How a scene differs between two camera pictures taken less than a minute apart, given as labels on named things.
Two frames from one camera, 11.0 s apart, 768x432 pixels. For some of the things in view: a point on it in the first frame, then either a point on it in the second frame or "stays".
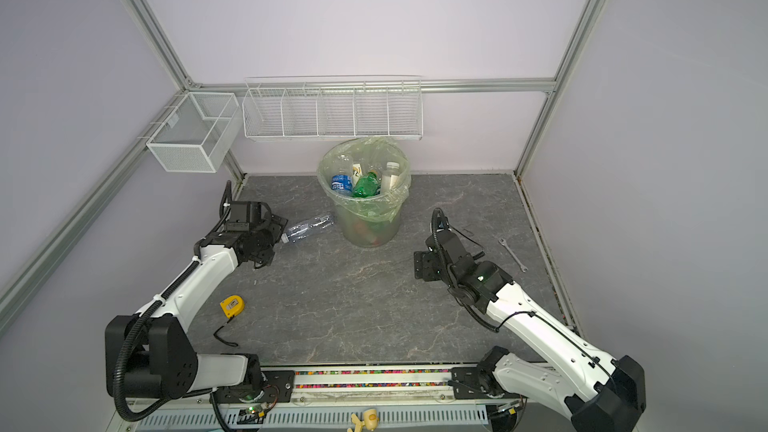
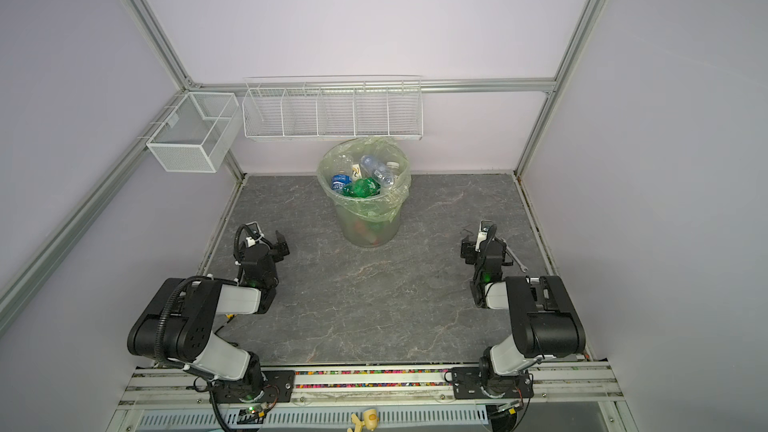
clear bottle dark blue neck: (300, 231) → (375, 168)
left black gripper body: (267, 235) → (277, 253)
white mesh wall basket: (198, 135) stays
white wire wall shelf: (340, 108) stays
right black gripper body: (431, 272) → (472, 258)
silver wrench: (522, 267) stays
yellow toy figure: (370, 422) stays
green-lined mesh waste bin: (369, 221) stays
